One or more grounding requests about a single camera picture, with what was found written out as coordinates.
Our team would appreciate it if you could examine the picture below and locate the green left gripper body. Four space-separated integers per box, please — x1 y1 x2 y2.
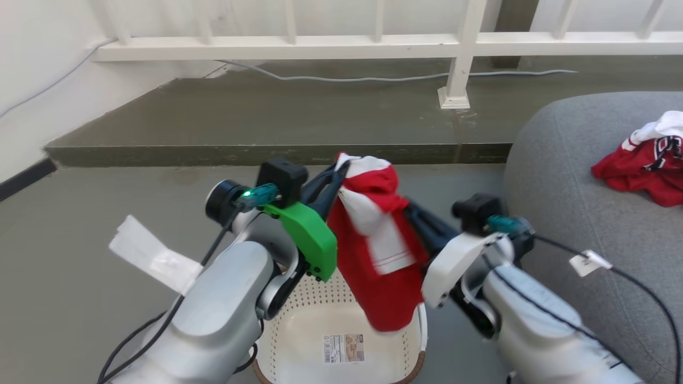
261 201 338 283

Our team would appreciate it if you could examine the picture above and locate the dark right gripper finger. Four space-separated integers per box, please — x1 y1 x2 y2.
413 221 449 258
403 201 461 244

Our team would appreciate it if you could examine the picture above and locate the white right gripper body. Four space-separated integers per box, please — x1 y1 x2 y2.
421 233 501 309

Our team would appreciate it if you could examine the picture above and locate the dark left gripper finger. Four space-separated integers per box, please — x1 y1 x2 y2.
300 162 351 202
312 181 343 221

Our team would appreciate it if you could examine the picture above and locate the red and white garment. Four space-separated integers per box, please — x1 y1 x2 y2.
327 153 431 333

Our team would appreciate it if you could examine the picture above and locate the white perforated laundry basket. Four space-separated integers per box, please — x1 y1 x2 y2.
251 264 428 384

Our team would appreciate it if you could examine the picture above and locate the paper barcode label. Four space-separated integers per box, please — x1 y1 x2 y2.
322 333 366 364

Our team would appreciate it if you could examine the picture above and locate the grey sofa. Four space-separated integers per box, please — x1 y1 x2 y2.
503 92 683 384

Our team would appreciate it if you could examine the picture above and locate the white metal railing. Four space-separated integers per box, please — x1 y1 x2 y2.
91 0 683 110

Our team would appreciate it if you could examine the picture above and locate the large white paper tag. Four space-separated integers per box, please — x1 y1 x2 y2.
109 215 204 296

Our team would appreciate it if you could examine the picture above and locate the red garment with black print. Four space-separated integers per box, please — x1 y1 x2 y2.
591 111 683 208

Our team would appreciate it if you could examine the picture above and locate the black skirting strip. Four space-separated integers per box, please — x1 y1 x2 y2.
0 158 58 203

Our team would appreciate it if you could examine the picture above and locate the teal right cable connector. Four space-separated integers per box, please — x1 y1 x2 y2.
486 214 529 239

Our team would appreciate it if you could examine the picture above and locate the teal cable connector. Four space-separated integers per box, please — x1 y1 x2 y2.
486 214 529 239
234 183 280 213

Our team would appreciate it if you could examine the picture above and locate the teal left cable connector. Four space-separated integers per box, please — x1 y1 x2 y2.
234 183 280 213

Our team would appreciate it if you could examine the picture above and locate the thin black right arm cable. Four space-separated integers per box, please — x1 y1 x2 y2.
483 256 626 370

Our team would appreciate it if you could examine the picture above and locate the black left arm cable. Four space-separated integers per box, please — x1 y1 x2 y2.
98 205 241 384

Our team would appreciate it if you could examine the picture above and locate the white floor cable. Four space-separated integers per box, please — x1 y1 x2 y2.
213 59 579 84

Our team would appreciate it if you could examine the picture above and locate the small white cable tag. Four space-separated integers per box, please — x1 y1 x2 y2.
569 250 614 277

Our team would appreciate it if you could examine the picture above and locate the black right arm loose cable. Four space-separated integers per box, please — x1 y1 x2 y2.
526 234 683 384

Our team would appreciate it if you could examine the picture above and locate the thin grey wall cable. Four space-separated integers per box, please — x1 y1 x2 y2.
0 38 117 119

